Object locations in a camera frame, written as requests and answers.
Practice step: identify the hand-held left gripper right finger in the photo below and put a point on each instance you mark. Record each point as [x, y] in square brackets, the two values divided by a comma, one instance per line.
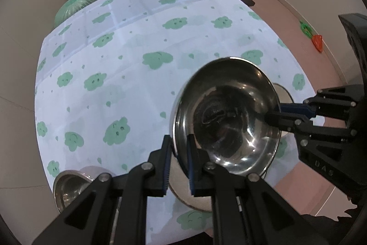
[191, 170]

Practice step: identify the large steel bowl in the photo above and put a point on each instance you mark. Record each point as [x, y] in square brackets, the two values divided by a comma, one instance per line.
[71, 184]

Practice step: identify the person's dark clothing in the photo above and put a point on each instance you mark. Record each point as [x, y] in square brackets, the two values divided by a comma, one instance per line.
[332, 225]

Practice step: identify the green cloud print tablecloth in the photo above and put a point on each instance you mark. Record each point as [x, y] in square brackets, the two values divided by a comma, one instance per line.
[129, 32]

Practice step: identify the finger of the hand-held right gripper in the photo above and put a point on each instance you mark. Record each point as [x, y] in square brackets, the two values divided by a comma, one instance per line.
[295, 109]
[279, 118]

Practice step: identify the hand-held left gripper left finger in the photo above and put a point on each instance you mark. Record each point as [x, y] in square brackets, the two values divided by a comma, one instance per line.
[165, 170]

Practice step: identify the orange carrot toy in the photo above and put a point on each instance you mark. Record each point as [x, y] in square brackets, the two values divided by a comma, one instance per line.
[316, 42]

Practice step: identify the small steel bowl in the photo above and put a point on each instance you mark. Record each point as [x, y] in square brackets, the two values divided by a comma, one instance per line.
[229, 107]

